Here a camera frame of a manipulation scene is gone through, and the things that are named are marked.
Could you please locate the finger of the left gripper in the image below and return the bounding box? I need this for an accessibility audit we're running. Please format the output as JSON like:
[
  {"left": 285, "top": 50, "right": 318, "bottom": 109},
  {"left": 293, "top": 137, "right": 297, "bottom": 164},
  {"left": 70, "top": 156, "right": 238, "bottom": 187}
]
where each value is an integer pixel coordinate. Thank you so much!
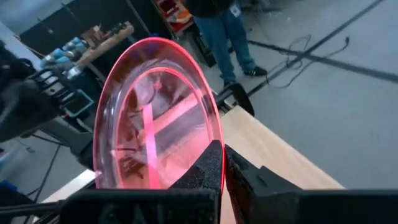
[
  {"left": 18, "top": 82, "right": 63, "bottom": 132},
  {"left": 0, "top": 86, "right": 32, "bottom": 142}
]

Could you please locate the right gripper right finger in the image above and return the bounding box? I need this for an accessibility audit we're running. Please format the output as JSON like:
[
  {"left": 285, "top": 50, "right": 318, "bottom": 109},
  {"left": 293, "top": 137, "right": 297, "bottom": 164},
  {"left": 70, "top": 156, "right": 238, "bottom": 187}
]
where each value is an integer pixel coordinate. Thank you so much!
[{"left": 225, "top": 144, "right": 398, "bottom": 224}]

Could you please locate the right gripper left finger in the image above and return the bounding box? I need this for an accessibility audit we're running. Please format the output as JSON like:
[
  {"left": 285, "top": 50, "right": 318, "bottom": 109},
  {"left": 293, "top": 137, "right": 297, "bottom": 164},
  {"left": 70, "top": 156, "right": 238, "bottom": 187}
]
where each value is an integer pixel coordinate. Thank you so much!
[{"left": 58, "top": 139, "right": 224, "bottom": 224}]

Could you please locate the pink translucent plate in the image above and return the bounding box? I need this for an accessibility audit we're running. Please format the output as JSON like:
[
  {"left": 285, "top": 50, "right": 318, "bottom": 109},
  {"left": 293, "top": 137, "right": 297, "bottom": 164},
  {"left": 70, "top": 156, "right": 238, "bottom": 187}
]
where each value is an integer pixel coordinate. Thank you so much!
[{"left": 92, "top": 37, "right": 225, "bottom": 190}]

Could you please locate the blue-rimmed teach pendant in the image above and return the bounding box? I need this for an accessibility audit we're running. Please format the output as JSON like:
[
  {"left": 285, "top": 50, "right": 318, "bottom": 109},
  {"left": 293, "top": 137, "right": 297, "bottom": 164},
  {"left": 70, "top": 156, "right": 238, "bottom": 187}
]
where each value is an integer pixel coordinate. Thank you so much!
[{"left": 62, "top": 89, "right": 95, "bottom": 118}]

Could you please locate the wooden top workbench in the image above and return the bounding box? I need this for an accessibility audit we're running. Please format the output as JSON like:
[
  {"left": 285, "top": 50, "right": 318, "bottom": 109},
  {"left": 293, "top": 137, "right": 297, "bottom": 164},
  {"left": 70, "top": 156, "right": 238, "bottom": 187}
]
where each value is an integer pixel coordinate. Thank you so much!
[{"left": 76, "top": 21, "right": 135, "bottom": 68}]

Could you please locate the person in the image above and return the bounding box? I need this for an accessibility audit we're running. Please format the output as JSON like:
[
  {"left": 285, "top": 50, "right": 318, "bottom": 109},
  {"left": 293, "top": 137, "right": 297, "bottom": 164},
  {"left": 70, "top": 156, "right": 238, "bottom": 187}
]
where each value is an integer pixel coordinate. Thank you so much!
[{"left": 183, "top": 0, "right": 268, "bottom": 88}]

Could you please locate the black floor cable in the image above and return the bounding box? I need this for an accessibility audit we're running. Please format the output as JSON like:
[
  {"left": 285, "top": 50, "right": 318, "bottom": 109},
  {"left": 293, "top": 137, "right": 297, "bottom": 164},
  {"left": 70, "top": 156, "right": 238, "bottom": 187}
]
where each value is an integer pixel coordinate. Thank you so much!
[{"left": 264, "top": 33, "right": 351, "bottom": 90}]

